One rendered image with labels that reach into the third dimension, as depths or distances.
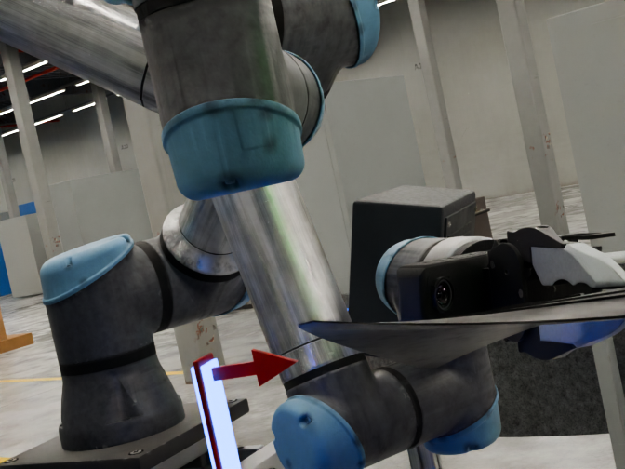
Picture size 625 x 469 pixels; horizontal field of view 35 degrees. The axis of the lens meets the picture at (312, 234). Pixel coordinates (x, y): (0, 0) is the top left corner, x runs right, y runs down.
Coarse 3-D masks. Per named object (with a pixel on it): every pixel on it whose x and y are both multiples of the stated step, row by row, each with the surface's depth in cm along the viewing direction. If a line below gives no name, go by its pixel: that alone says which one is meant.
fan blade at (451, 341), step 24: (624, 288) 56; (480, 312) 58; (504, 312) 56; (528, 312) 53; (552, 312) 52; (576, 312) 51; (600, 312) 51; (624, 312) 50; (336, 336) 57; (360, 336) 58; (384, 336) 59; (408, 336) 61; (432, 336) 62; (456, 336) 64; (480, 336) 66; (504, 336) 68; (408, 360) 69; (432, 360) 70
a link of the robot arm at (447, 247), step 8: (448, 240) 85; (456, 240) 83; (464, 240) 82; (472, 240) 82; (432, 248) 85; (440, 248) 84; (448, 248) 82; (456, 248) 82; (432, 256) 84; (440, 256) 83; (448, 256) 82
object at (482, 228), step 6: (480, 198) 759; (480, 204) 758; (480, 210) 746; (486, 210) 752; (480, 216) 755; (486, 216) 763; (480, 222) 754; (486, 222) 762; (474, 228) 746; (480, 228) 753; (486, 228) 761; (474, 234) 745; (480, 234) 751; (486, 234) 759
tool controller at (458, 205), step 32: (384, 192) 131; (416, 192) 133; (448, 192) 135; (352, 224) 120; (384, 224) 118; (416, 224) 117; (448, 224) 118; (352, 256) 120; (352, 288) 120; (352, 320) 121; (384, 320) 120
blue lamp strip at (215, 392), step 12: (216, 360) 65; (204, 372) 63; (216, 384) 64; (216, 396) 64; (216, 408) 63; (216, 420) 63; (228, 420) 65; (216, 432) 63; (228, 432) 64; (228, 444) 64; (228, 456) 64; (228, 468) 63; (240, 468) 65
